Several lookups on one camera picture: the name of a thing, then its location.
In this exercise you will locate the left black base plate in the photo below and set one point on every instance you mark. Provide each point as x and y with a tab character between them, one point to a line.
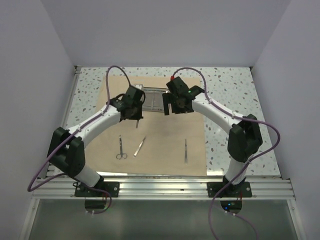
112	187

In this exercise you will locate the stainless steel instrument tray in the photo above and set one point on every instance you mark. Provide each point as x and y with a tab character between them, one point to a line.
154	99

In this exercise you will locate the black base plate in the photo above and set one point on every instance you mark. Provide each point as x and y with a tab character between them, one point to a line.
244	190
112	187

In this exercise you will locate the aluminium mounting rail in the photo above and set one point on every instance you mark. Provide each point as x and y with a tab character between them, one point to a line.
169	188

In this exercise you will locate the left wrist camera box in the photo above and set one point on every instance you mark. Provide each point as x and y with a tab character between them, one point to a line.
138	86

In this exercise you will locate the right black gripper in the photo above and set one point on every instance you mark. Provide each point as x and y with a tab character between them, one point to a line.
168	98

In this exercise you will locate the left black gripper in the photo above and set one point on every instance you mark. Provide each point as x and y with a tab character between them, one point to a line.
139	115

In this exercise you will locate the beige surgical wrap cloth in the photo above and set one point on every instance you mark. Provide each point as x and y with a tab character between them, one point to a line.
163	150

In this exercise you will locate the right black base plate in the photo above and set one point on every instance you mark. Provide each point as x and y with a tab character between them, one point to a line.
244	190

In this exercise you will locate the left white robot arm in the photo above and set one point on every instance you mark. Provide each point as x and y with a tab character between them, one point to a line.
67	147

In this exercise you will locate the steel surgical scissors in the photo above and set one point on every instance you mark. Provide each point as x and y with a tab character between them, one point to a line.
121	154

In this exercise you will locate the steel scalpel handle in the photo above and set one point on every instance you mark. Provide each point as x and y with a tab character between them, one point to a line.
185	152

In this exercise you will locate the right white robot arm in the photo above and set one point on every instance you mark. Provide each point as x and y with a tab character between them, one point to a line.
244	135

